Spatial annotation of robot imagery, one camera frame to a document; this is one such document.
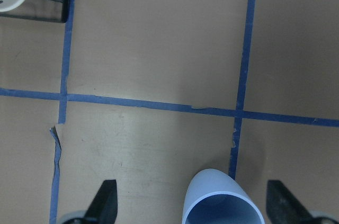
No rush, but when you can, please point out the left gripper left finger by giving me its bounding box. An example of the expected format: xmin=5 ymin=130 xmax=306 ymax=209
xmin=82 ymin=180 xmax=117 ymax=224

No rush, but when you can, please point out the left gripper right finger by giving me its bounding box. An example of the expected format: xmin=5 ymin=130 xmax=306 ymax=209
xmin=266 ymin=180 xmax=314 ymax=224

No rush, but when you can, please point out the blue plastic cup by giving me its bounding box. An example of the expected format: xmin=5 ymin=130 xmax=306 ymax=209
xmin=182 ymin=168 xmax=265 ymax=223

